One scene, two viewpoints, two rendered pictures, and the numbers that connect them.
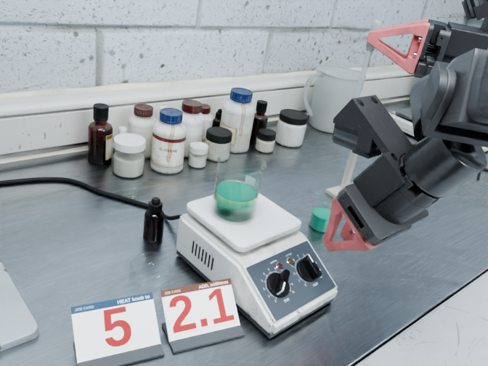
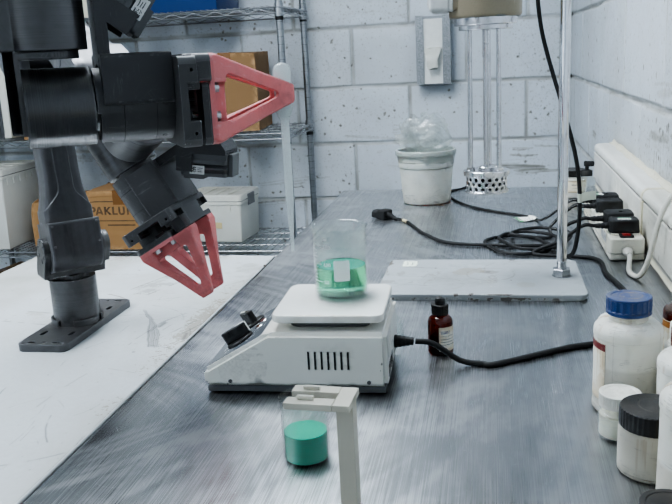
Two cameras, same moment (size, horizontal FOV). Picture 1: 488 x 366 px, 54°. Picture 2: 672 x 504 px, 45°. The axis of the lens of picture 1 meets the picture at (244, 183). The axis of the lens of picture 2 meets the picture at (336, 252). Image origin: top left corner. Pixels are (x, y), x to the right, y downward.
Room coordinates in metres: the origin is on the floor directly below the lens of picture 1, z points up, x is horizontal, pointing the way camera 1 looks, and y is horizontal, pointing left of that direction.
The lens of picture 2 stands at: (1.28, -0.48, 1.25)
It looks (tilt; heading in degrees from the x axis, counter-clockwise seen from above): 14 degrees down; 146
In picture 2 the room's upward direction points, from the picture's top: 3 degrees counter-clockwise
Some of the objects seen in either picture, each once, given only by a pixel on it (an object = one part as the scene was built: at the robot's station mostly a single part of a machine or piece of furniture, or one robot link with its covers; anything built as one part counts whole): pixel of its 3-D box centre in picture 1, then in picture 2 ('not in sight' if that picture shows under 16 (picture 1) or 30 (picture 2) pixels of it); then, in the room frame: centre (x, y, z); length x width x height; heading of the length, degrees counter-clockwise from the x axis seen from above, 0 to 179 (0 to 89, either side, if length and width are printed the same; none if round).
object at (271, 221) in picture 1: (243, 216); (334, 302); (0.56, -0.01, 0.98); 0.12 x 0.12 x 0.01; 47
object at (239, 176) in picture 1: (237, 189); (338, 261); (0.55, 0.01, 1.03); 0.07 x 0.06 x 0.08; 10
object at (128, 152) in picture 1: (128, 155); not in sight; (0.78, 0.22, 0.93); 0.06 x 0.06 x 0.07
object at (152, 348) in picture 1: (118, 331); not in sight; (0.38, 0.11, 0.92); 0.09 x 0.06 x 0.04; 120
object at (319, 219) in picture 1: (324, 212); (305, 426); (0.71, -0.14, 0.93); 0.04 x 0.04 x 0.06
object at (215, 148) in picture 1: (217, 144); (652, 438); (0.91, 0.07, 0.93); 0.05 x 0.05 x 0.06
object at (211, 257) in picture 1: (251, 250); (313, 339); (0.54, -0.03, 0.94); 0.22 x 0.13 x 0.08; 47
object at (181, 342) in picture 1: (202, 313); not in sight; (0.43, 0.02, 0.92); 0.09 x 0.06 x 0.04; 120
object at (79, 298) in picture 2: not in sight; (75, 299); (0.18, -0.19, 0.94); 0.20 x 0.07 x 0.08; 135
